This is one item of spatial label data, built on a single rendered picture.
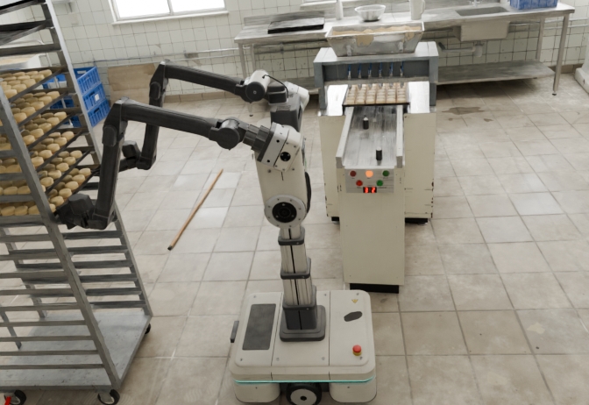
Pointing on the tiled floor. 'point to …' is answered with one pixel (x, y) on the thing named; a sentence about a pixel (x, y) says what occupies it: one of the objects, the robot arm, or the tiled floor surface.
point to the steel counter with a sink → (463, 7)
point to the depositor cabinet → (329, 131)
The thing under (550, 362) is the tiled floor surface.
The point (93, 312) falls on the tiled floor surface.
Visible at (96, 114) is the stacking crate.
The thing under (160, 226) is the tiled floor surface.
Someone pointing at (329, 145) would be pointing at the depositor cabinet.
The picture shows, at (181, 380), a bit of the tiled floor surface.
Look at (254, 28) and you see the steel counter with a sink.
